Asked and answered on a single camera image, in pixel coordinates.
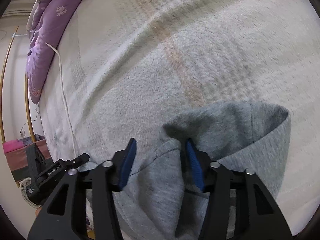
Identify grey hooded sweatshirt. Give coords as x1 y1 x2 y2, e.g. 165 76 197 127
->
116 102 292 239

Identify wooden clothes rack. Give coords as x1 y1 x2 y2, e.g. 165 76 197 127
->
1 26 29 141

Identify brown side table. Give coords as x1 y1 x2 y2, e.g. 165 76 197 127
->
4 139 53 183

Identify pink box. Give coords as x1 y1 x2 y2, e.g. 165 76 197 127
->
2 139 24 153

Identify white fleece blanket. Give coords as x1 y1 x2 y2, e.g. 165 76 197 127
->
39 0 319 234

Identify purple floral quilt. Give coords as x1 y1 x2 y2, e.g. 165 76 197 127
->
26 0 82 104

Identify white charging cable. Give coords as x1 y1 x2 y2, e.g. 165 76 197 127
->
44 42 78 157

